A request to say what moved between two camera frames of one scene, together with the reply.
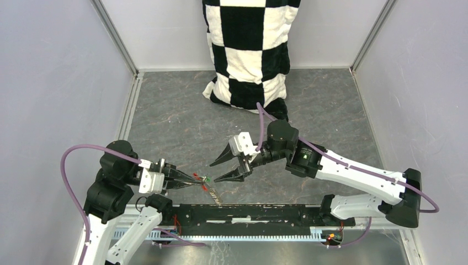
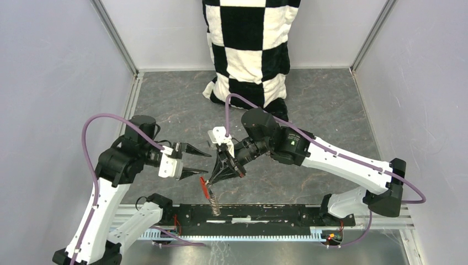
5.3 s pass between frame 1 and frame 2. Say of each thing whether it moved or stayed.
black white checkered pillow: stayed
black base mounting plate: stayed
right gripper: moved
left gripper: moved
